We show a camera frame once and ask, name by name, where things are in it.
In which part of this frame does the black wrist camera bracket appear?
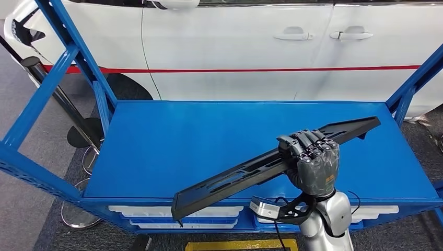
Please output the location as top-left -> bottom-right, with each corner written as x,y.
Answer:
273,192 -> 317,226

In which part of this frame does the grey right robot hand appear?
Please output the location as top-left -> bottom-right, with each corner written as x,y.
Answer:
276,129 -> 341,198

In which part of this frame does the thin black pole stand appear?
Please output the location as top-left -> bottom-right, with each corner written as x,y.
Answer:
0,35 -> 104,149

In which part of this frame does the black camera cable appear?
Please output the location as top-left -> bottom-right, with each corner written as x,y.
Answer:
273,221 -> 288,251

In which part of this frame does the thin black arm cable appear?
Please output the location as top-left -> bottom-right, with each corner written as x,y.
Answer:
347,190 -> 362,209

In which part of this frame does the white car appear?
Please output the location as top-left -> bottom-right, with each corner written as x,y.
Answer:
3,0 -> 443,120

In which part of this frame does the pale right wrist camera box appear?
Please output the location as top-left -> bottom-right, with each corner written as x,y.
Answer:
250,196 -> 281,220

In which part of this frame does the blue metal shelf rack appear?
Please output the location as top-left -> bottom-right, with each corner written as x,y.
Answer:
0,0 -> 443,234

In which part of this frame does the black plastic plate bracket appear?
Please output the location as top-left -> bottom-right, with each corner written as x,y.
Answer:
171,116 -> 381,227

